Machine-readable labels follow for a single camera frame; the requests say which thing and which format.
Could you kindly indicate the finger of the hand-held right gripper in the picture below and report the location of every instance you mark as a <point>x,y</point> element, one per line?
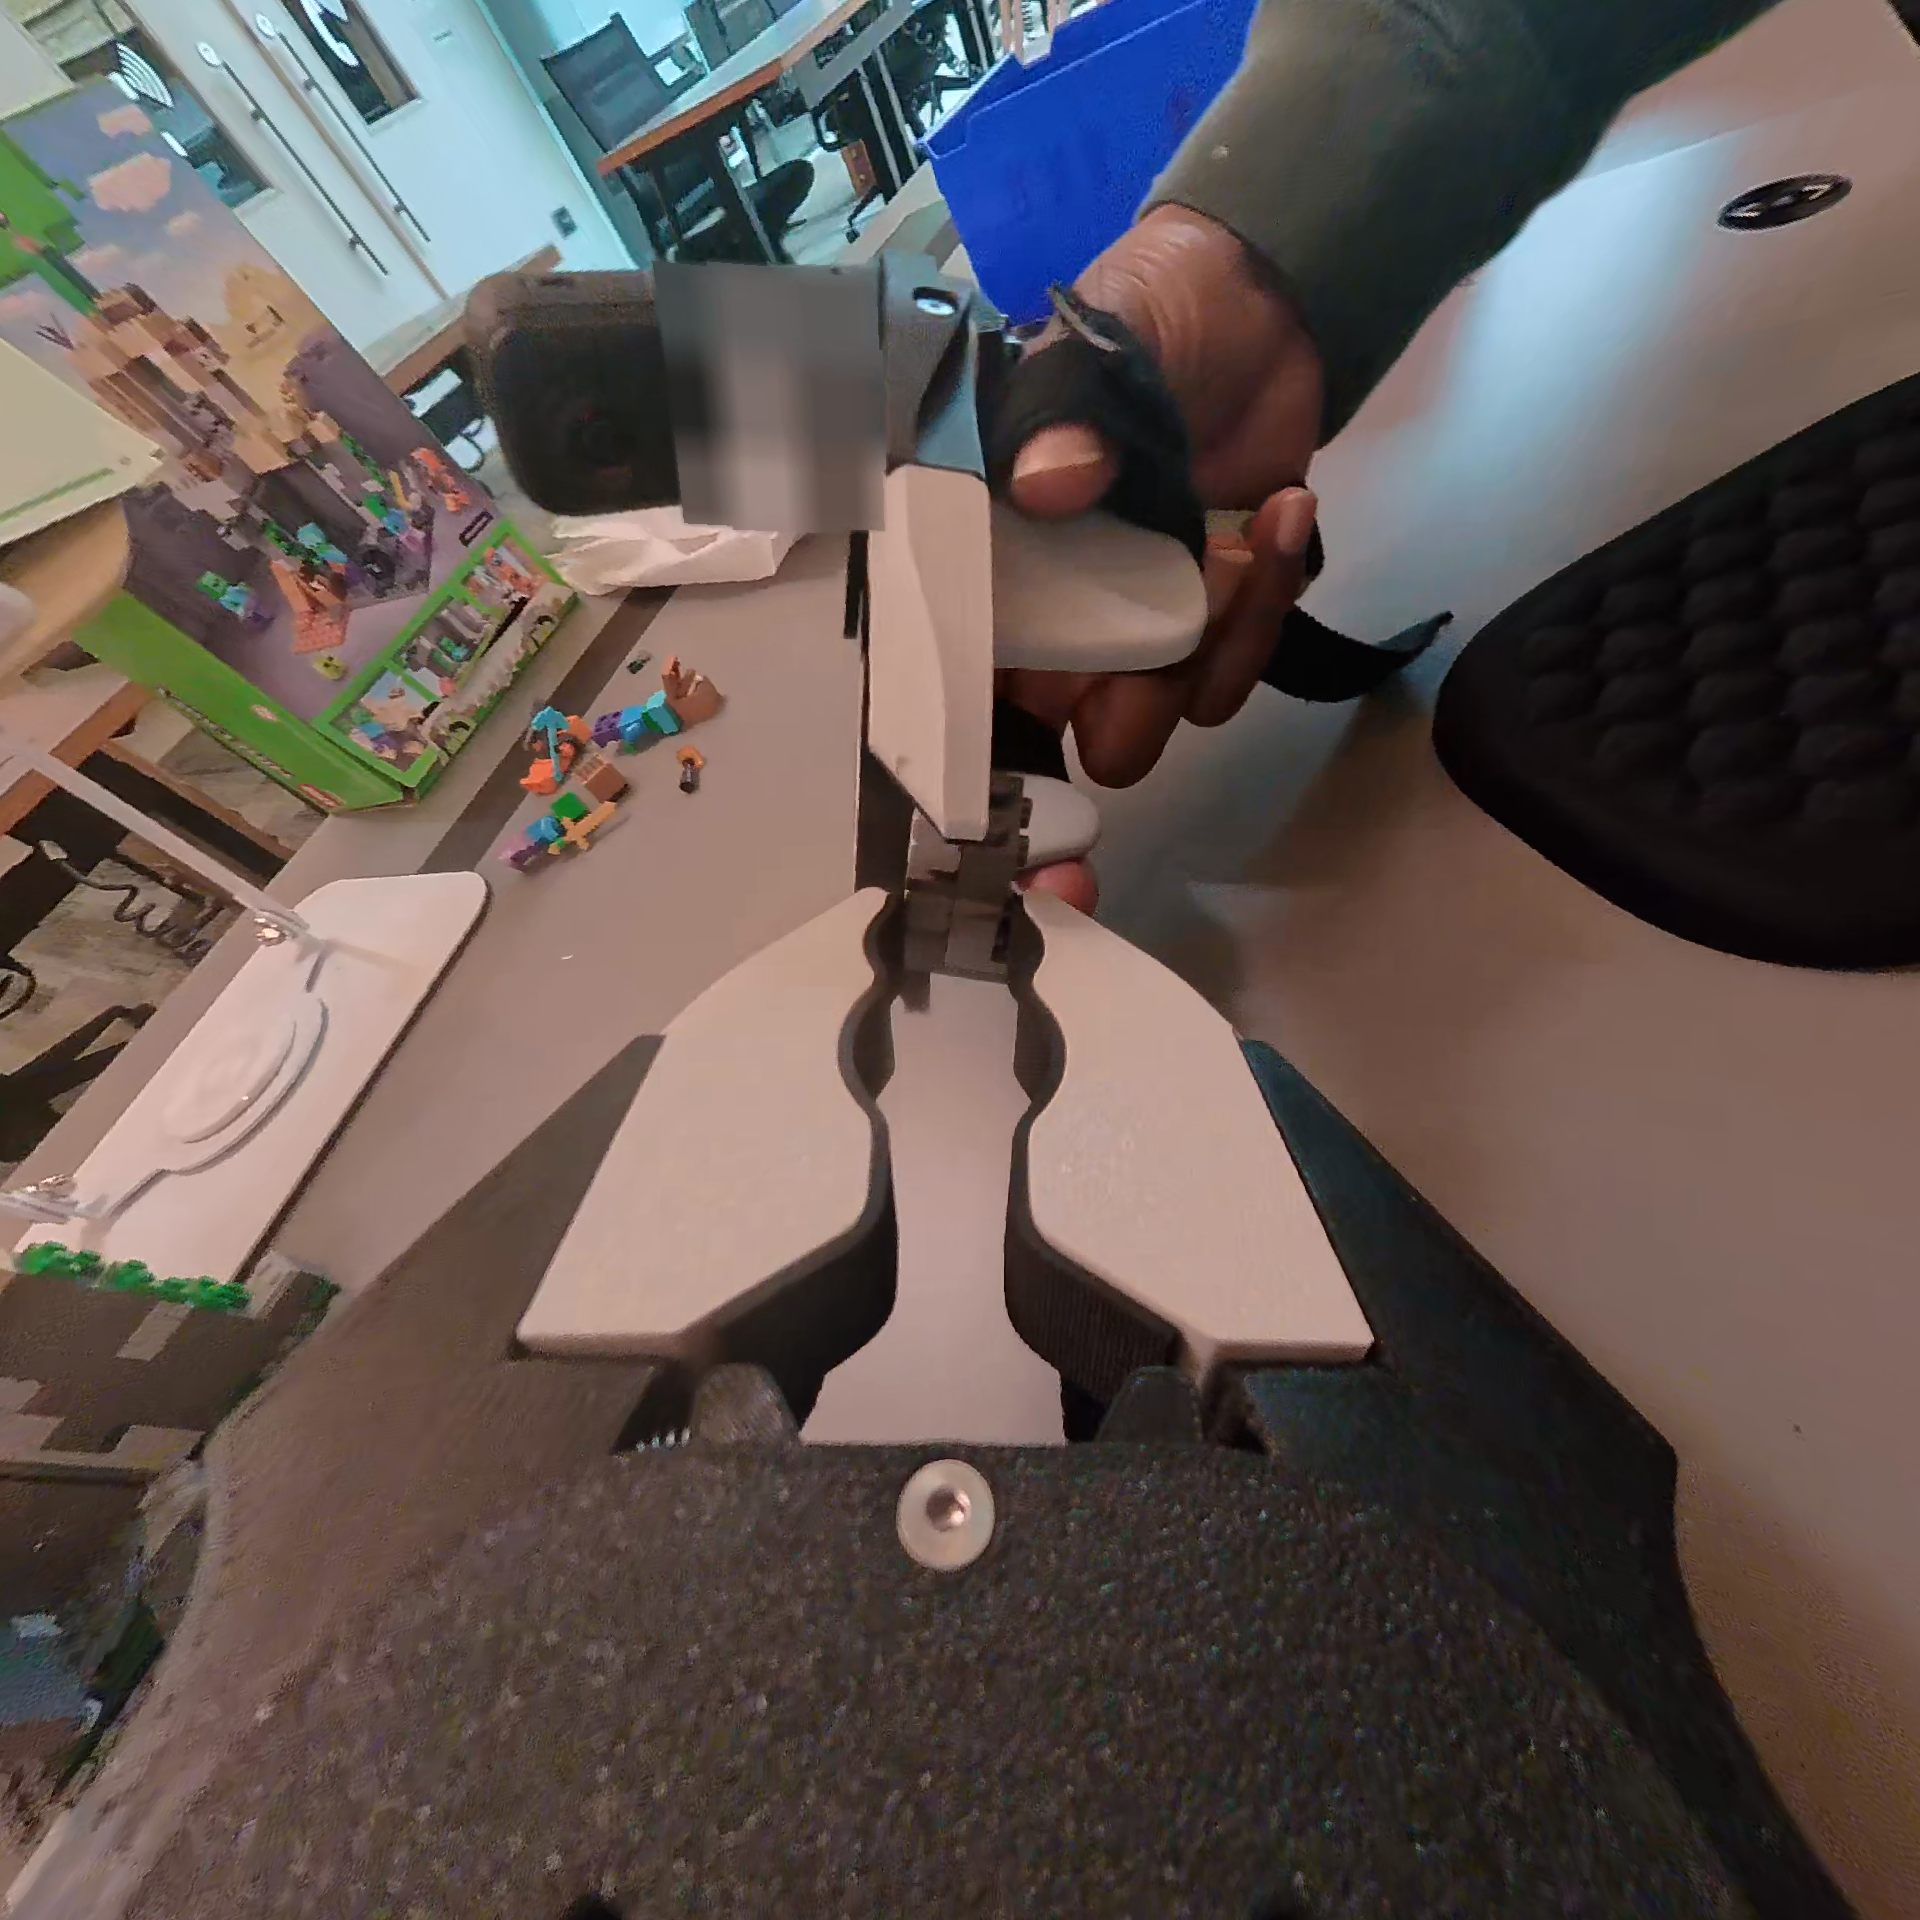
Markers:
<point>930,645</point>

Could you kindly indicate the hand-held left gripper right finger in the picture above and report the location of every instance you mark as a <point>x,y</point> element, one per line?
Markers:
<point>1185,1170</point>

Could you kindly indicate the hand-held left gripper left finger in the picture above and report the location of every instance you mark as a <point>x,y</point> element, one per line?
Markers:
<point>720,1170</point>

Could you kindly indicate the grey toy brick assembly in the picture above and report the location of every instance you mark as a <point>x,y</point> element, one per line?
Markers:
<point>960,901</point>

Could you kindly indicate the person's right forearm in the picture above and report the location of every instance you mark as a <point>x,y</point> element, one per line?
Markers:
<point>1424,149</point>

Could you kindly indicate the grey desk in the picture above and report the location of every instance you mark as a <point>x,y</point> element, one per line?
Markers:
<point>1500,1142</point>

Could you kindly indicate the person's right hand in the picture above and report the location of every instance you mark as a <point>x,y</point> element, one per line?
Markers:
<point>1245,390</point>

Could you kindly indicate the brown toy chest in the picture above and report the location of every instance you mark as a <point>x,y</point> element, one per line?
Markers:
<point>690,693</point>

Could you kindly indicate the blue plastic bin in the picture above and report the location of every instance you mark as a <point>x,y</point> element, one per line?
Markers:
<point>1080,149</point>

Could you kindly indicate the white paper bag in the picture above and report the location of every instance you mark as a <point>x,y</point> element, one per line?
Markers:
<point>661,547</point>

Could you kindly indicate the purple turquoise toy figure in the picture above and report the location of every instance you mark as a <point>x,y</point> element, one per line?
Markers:
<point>638,727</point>

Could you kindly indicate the wooden office table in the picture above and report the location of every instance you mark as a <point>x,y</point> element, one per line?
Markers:
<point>720,105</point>

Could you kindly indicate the brown toy crate brick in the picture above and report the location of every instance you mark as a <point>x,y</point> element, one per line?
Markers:
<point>605,781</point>

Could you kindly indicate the toy figure with yellow sword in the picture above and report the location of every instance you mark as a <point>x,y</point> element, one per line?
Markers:
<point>556,833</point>

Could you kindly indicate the orange plate with turquoise tool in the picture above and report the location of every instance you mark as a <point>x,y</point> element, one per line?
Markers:
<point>551,751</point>

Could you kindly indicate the white book stand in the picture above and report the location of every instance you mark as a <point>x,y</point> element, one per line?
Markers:
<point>359,960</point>

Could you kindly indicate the black office chair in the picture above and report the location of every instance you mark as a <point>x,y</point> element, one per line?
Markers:
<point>616,82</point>

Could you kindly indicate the green toy brick set box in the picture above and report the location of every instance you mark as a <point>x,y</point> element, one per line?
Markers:
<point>301,450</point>

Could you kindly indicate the grey toy brick building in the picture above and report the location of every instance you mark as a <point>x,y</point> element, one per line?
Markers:
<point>120,1382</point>

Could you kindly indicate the black honeycomb cushion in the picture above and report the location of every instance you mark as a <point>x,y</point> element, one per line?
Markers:
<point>1724,675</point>

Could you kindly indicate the toy instruction booklet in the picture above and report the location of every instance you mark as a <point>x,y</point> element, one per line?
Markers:
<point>61,450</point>

